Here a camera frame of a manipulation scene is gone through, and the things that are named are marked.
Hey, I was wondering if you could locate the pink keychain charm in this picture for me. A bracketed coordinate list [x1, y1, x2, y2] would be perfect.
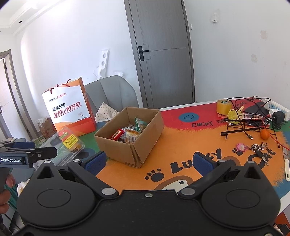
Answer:
[236, 143, 247, 152]

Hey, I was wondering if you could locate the polka dot cushion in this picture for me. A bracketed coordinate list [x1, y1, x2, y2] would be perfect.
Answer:
[95, 102, 119, 122]

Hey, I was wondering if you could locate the grey door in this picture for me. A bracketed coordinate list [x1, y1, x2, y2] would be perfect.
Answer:
[124, 1, 195, 108]

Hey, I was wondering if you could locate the red candy bar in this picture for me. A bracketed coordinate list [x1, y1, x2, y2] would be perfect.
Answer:
[111, 129, 125, 141]

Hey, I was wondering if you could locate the orange cracker pack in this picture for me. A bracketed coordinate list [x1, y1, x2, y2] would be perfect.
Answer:
[119, 128, 140, 144]

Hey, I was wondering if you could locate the yellow tape roll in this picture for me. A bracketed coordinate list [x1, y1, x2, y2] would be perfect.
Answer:
[216, 99, 233, 115]

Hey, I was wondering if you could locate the orange white paper bag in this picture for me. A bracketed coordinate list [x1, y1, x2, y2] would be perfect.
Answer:
[42, 77, 96, 136]

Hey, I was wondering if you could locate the white perforated panel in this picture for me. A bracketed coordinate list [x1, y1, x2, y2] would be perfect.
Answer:
[93, 50, 109, 80]

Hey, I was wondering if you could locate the white handled knife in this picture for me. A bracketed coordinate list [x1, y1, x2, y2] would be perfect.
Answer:
[283, 147, 290, 182]

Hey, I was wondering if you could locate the black power adapter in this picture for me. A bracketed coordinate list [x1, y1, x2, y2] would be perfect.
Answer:
[272, 111, 285, 125]

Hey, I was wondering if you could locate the green white biscuit pack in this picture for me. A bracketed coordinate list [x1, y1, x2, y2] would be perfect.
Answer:
[135, 117, 148, 132]

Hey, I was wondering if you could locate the person left hand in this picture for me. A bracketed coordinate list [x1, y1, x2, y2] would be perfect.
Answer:
[0, 174, 16, 214]

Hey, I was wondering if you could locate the brown cardboard box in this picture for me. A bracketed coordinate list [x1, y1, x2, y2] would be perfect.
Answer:
[94, 107, 164, 168]

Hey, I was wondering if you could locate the cat cartoon table mat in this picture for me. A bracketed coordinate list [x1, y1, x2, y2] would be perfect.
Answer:
[13, 100, 290, 218]

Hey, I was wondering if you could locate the yellow plastic wrapper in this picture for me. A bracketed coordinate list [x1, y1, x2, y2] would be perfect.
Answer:
[228, 106, 245, 120]

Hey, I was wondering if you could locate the red wire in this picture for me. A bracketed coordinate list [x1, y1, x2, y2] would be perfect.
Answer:
[260, 113, 290, 150]

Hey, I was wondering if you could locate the orange mandarin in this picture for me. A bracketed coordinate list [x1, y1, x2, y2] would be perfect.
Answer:
[260, 128, 270, 140]

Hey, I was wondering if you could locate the clear plastic fruit container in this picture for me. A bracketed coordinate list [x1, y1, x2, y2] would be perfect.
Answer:
[40, 127, 85, 166]

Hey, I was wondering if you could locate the bunch of keys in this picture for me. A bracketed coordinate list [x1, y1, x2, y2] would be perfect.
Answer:
[247, 142, 269, 166]

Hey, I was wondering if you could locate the grey chair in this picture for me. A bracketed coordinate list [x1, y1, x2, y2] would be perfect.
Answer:
[84, 76, 139, 117]

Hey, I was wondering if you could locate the black usb cable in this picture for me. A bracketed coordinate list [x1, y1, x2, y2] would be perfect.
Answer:
[223, 97, 272, 140]

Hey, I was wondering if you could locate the black metal stand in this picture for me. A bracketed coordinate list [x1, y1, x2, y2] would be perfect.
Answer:
[220, 119, 270, 139]

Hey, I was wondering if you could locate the white power strip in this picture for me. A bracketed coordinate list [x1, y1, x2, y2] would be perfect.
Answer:
[261, 98, 290, 121]

